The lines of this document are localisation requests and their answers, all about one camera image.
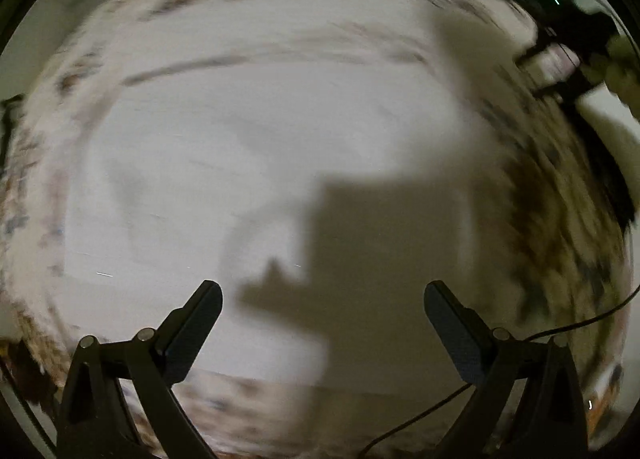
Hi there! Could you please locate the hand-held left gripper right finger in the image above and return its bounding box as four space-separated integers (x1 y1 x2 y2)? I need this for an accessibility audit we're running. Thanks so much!
423 281 592 459

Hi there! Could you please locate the patterned blanket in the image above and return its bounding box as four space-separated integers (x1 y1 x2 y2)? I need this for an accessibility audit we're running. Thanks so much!
0 0 632 457

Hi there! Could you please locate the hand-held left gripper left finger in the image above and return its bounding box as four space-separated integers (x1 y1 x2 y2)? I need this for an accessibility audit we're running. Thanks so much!
55 280 224 459

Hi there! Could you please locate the black cable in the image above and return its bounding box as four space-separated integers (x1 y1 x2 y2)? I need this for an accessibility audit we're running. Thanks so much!
357 284 640 459

